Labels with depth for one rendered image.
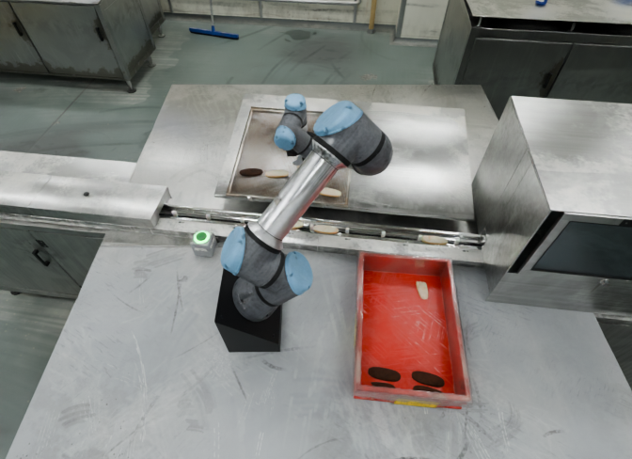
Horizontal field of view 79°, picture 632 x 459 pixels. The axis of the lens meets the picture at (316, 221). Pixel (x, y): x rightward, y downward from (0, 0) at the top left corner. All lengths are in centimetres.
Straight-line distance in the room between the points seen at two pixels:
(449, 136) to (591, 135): 61
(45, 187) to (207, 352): 99
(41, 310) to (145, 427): 157
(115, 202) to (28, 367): 121
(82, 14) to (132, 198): 249
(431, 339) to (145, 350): 93
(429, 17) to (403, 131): 299
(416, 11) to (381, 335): 385
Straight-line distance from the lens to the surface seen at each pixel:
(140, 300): 151
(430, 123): 187
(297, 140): 134
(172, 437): 130
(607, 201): 124
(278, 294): 109
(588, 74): 327
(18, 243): 219
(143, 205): 164
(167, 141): 208
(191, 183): 181
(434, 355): 134
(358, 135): 96
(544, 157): 129
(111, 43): 396
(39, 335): 269
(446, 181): 168
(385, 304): 138
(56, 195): 185
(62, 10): 405
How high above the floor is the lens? 204
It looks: 51 degrees down
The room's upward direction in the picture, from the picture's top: straight up
